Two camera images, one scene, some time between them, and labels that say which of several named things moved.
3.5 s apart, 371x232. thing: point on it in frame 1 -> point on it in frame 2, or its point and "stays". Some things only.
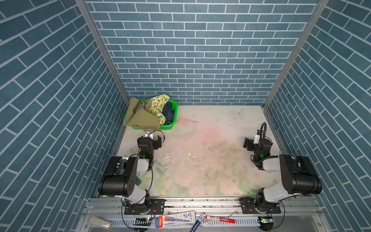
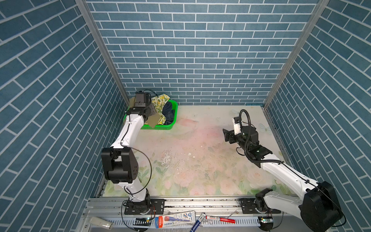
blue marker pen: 198,222 stays
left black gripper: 157,143 -> 152,110
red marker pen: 224,220 stays
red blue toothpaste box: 175,219 stays
